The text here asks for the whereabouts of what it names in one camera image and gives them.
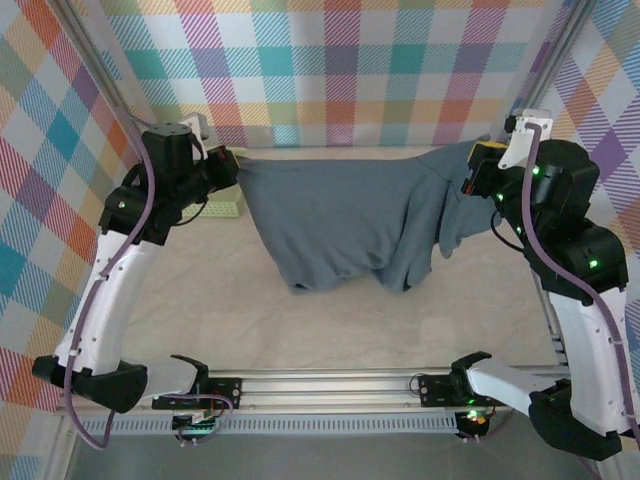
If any grey-blue t-shirt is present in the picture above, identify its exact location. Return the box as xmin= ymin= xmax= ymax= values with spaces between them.
xmin=234 ymin=133 xmax=496 ymax=296

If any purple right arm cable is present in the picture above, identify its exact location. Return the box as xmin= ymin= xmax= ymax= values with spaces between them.
xmin=459 ymin=123 xmax=640 ymax=480

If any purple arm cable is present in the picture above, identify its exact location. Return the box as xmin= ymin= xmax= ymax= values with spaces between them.
xmin=62 ymin=112 xmax=235 ymax=450
xmin=459 ymin=123 xmax=640 ymax=480

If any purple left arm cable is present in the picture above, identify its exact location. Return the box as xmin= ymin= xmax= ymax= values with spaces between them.
xmin=62 ymin=112 xmax=235 ymax=450

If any thin black right gripper cable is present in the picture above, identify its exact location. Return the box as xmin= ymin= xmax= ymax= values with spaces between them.
xmin=489 ymin=209 xmax=526 ymax=254

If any aluminium frame post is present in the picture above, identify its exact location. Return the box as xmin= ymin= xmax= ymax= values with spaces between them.
xmin=62 ymin=0 xmax=151 ymax=131
xmin=519 ymin=0 xmax=599 ymax=114

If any aluminium side base rail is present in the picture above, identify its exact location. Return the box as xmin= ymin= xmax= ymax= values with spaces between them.
xmin=538 ymin=287 xmax=569 ymax=371

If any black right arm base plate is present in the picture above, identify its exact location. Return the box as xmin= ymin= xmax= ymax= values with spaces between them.
xmin=418 ymin=373 xmax=501 ymax=409

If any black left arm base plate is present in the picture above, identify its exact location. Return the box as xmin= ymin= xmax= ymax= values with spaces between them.
xmin=151 ymin=377 xmax=245 ymax=412

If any long aluminium mounting rail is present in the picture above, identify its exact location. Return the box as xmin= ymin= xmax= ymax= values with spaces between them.
xmin=54 ymin=367 xmax=566 ymax=416

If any grey slotted cable duct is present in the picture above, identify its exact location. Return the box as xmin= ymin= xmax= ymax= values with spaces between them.
xmin=79 ymin=418 xmax=461 ymax=437

